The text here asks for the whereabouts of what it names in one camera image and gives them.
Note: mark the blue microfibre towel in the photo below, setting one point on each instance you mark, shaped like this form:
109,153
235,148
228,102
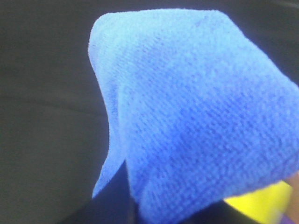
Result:
196,111

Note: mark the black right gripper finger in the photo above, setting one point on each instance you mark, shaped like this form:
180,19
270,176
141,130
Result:
113,205

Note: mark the black fabric table mat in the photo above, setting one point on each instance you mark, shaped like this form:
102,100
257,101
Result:
53,124

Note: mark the yellow object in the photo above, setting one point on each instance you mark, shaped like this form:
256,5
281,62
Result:
275,204

